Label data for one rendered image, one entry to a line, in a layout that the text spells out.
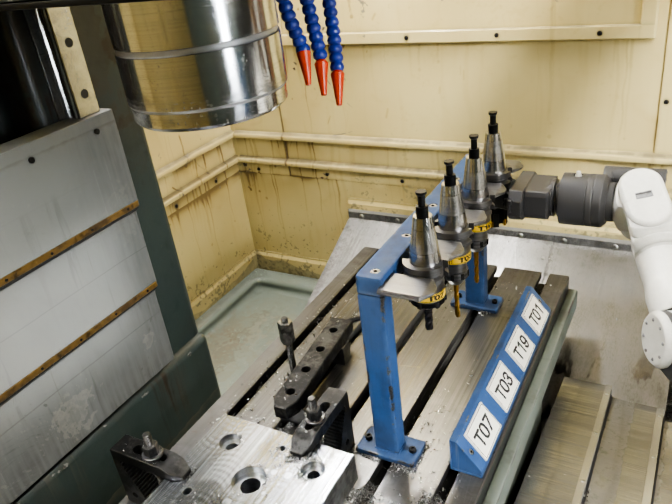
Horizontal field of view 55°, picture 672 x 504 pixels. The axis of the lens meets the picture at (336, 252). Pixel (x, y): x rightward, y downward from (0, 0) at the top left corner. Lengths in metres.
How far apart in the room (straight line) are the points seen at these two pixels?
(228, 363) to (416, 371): 0.77
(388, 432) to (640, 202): 0.52
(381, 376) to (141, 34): 0.58
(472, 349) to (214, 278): 1.02
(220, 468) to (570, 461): 0.63
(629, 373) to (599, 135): 0.53
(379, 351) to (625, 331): 0.78
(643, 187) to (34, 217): 0.93
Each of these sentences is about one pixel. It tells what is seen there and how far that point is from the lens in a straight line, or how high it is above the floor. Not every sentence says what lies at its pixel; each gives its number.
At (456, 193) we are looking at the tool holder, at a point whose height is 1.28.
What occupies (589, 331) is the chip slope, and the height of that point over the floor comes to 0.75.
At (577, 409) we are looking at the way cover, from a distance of 1.40.
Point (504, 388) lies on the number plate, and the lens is 1.13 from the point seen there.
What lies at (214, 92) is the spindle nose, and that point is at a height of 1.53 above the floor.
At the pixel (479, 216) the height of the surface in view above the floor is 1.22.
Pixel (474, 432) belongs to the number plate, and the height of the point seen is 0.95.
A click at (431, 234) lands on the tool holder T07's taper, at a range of 0.87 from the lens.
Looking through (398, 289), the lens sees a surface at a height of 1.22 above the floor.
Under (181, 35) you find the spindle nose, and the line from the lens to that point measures 0.59.
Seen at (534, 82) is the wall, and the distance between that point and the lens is 1.60.
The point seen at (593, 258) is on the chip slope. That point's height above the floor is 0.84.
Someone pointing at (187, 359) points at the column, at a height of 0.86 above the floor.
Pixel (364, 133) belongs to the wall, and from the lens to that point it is 1.80.
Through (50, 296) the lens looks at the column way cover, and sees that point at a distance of 1.12.
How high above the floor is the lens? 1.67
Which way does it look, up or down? 28 degrees down
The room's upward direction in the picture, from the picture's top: 8 degrees counter-clockwise
